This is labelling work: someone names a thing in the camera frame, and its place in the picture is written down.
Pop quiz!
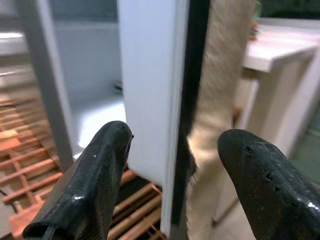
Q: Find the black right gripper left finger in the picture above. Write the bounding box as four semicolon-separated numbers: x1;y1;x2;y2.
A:
22;120;135;240

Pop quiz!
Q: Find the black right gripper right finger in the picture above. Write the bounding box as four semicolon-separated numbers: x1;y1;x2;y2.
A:
217;128;320;240

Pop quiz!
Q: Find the wooden slat rack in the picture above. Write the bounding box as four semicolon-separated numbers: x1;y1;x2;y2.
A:
0;94;168;240

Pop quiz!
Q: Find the beige hanging towel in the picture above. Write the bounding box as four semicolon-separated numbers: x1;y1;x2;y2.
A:
186;0;257;240

